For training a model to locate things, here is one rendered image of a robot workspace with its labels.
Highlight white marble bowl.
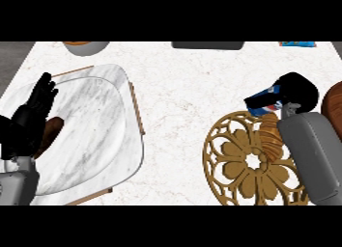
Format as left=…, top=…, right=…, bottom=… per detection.
left=2, top=63, right=148, bottom=197

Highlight grey bowl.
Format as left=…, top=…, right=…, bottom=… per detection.
left=62, top=41, right=111, bottom=58

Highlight blue can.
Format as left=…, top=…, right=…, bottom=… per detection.
left=244, top=84, right=285, bottom=118

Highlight dark grey appliance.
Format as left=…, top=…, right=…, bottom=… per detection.
left=171, top=41, right=247, bottom=51

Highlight brown wooden bowl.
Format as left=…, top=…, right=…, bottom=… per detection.
left=320, top=79, right=342, bottom=158

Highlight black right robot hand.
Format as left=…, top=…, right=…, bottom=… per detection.
left=244, top=71, right=322, bottom=115

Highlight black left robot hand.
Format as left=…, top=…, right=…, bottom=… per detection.
left=0, top=71, right=62, bottom=161

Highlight brown croissant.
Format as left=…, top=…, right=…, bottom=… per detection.
left=257, top=112, right=287, bottom=163

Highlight dark brown bread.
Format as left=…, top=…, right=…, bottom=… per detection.
left=33, top=116, right=67, bottom=160

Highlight blue packet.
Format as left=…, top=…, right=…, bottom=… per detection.
left=278, top=41, right=319, bottom=48

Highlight gold openwork round placemat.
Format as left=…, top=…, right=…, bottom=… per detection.
left=201, top=110, right=315, bottom=206

